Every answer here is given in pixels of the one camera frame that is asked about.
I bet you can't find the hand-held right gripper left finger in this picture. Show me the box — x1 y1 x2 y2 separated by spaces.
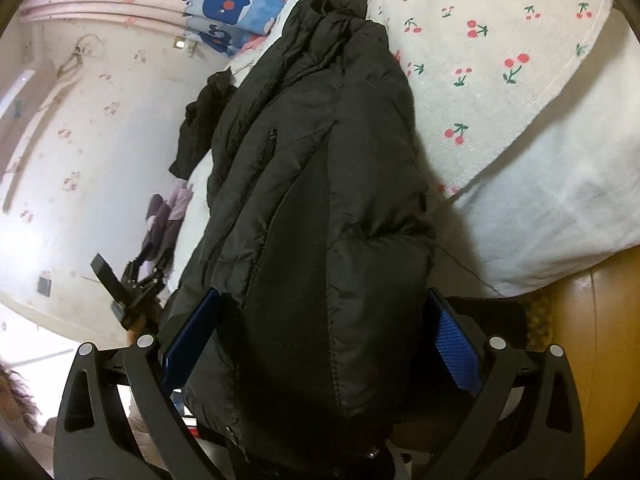
52 286 223 480

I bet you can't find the crumpled black jacket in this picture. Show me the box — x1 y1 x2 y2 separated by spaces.
169 69 239 181

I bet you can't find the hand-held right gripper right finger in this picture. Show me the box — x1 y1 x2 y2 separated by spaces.
424 287 586 480

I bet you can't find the whale print curtain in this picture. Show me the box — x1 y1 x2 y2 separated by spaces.
20 0 317 59

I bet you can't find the wall hook with string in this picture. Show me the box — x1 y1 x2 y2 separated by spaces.
56 34 107 79

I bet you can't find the black puffer jacket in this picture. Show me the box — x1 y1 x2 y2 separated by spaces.
160 0 451 467

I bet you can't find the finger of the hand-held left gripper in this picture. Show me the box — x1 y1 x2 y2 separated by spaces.
90 254 133 307
122 242 170 295

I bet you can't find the white mattress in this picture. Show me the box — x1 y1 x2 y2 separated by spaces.
434 7 640 300

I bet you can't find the light purple cloth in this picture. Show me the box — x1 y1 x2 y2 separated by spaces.
144 182 194 282

